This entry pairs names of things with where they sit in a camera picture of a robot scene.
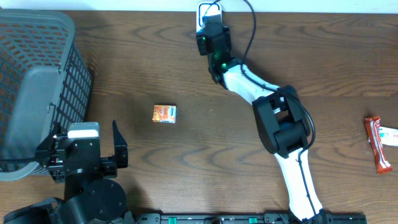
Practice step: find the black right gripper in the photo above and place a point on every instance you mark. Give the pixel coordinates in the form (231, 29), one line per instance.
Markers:
(200, 41)

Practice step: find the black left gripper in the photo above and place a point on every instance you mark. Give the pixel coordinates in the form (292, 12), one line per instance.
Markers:
(109, 167)

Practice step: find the orange snack packet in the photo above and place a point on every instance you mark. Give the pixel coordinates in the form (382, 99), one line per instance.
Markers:
(164, 114)

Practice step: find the orange Top chocolate bar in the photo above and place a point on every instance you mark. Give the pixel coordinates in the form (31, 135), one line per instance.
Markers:
(372, 127)

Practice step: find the white Panadol medicine box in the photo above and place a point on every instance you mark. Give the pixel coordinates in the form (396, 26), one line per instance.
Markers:
(389, 136)

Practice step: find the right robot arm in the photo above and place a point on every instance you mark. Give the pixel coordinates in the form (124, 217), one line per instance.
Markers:
(283, 124)

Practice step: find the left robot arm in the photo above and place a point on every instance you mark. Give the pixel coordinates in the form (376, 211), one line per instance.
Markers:
(91, 195)

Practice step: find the white barcode scanner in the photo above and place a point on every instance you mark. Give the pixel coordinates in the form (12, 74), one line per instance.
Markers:
(206, 9)

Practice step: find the grey plastic mesh basket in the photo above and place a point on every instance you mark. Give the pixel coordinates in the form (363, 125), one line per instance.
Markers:
(44, 81)

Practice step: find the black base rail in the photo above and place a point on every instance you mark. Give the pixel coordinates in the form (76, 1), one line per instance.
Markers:
(268, 218)

